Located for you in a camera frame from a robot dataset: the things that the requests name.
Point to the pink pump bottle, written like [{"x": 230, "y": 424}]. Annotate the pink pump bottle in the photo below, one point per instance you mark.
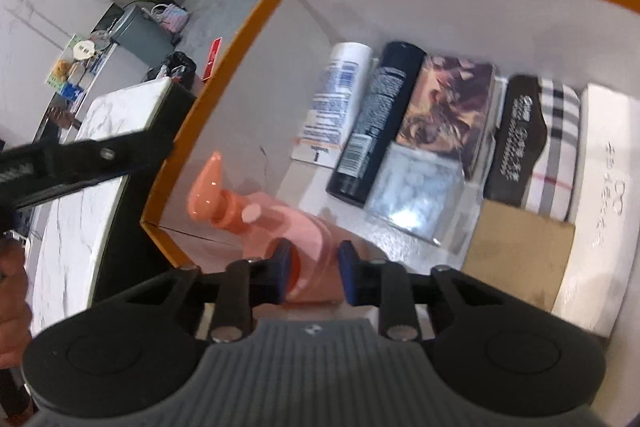
[{"x": 260, "y": 220}]

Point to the long white box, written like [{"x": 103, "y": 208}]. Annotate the long white box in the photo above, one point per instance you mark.
[{"x": 604, "y": 210}]

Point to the dark blue spray can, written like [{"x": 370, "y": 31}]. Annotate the dark blue spray can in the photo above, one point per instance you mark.
[{"x": 377, "y": 123}]

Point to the grey trash bin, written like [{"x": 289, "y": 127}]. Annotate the grey trash bin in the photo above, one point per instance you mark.
[{"x": 141, "y": 35}]

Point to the brown illustrated card box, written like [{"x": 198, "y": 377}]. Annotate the brown illustrated card box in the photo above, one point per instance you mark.
[{"x": 449, "y": 109}]

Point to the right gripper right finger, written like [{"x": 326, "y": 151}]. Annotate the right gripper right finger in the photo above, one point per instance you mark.
[{"x": 381, "y": 284}]

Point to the plaid manicure case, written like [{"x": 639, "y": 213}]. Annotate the plaid manicure case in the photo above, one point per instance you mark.
[{"x": 536, "y": 148}]

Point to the person left hand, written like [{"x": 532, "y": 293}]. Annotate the person left hand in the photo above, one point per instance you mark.
[{"x": 15, "y": 314}]

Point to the clear plastic box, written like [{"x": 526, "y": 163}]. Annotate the clear plastic box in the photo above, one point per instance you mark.
[{"x": 418, "y": 192}]

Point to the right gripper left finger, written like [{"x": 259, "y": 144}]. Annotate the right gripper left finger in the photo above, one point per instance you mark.
[{"x": 244, "y": 285}]

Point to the white tube bottle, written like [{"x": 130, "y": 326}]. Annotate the white tube bottle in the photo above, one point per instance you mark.
[{"x": 335, "y": 105}]

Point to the marble coffee table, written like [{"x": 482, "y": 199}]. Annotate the marble coffee table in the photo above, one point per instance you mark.
[{"x": 62, "y": 262}]

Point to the brown square box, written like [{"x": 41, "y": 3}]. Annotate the brown square box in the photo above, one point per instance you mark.
[{"x": 520, "y": 253}]

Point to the orange cardboard box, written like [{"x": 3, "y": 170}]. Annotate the orange cardboard box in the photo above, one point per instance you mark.
[{"x": 253, "y": 108}]

